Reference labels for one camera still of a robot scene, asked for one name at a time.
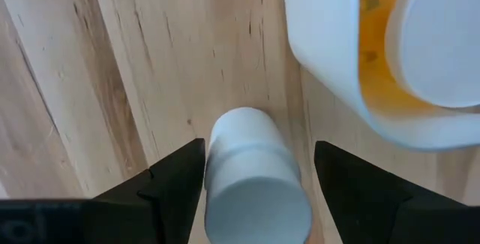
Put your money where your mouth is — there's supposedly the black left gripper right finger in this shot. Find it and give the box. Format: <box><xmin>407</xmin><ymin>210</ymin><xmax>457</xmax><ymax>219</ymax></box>
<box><xmin>313</xmin><ymin>140</ymin><xmax>480</xmax><ymax>244</ymax></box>

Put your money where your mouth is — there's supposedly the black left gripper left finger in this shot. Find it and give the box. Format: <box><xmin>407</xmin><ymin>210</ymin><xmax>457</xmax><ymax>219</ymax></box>
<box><xmin>84</xmin><ymin>137</ymin><xmax>207</xmax><ymax>244</ymax></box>

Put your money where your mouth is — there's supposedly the orange pill bottle white cap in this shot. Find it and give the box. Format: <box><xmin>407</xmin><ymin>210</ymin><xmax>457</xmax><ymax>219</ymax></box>
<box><xmin>358</xmin><ymin>0</ymin><xmax>480</xmax><ymax>119</ymax></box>

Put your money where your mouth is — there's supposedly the white plastic basket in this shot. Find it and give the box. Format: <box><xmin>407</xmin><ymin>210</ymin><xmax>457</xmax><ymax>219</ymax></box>
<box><xmin>281</xmin><ymin>0</ymin><xmax>480</xmax><ymax>152</ymax></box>

